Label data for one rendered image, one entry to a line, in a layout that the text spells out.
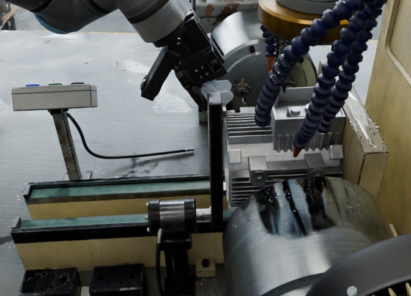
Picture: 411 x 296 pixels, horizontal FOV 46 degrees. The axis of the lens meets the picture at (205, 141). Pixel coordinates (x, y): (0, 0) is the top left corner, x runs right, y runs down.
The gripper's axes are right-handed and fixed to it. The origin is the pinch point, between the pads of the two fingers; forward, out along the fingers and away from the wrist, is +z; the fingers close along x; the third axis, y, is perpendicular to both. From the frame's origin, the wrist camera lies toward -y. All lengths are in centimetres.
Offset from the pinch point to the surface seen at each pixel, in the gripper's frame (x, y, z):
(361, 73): 61, 31, 51
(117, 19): 300, -108, 64
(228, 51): 15.8, 5.8, -2.6
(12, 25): 235, -148, 10
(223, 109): -20.3, 7.3, -12.9
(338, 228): -37.4, 15.0, -0.5
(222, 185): -20.8, 0.0, -0.7
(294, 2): -10.6, 22.6, -17.3
